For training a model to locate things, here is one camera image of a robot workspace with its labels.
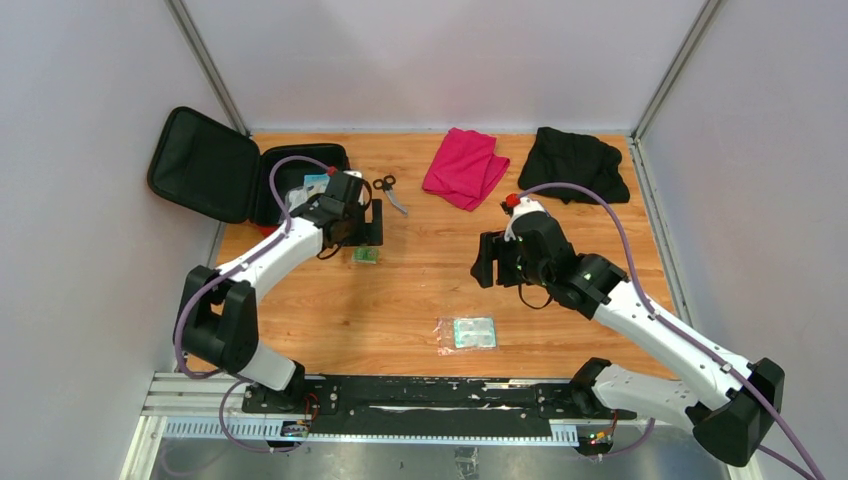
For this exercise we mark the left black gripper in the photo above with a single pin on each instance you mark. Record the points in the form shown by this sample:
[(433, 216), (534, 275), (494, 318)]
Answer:
[(369, 233)]

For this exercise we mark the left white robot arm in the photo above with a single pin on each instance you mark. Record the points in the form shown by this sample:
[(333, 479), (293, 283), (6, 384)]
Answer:
[(218, 318)]

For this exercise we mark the teal blister pack in bag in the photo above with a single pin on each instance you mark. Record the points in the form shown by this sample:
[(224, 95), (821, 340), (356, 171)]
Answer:
[(456, 335)]

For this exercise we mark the small green medicine box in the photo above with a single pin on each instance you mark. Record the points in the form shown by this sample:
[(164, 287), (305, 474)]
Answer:
[(365, 255)]

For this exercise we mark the black folded cloth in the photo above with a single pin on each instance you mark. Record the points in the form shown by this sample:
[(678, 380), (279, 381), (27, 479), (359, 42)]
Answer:
[(579, 159)]

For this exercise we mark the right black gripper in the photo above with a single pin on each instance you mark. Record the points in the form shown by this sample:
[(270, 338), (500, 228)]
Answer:
[(494, 245)]

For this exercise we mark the pink folded cloth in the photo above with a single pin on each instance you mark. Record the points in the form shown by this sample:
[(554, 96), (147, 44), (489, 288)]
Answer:
[(465, 169)]

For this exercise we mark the teal packet in case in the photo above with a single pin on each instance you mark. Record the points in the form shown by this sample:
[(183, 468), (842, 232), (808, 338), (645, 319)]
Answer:
[(316, 183)]

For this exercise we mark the red black medicine kit case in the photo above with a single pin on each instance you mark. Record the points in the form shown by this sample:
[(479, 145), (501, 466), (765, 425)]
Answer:
[(209, 168)]

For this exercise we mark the clear bag of swabs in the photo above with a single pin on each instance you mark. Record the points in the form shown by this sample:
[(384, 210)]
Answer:
[(304, 195)]

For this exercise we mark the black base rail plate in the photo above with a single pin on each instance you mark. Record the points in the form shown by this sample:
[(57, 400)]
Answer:
[(440, 407)]

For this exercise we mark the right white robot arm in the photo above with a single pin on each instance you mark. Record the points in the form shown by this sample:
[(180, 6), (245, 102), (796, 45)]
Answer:
[(723, 399)]

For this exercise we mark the black handled scissors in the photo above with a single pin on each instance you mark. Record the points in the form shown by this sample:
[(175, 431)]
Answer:
[(386, 185)]

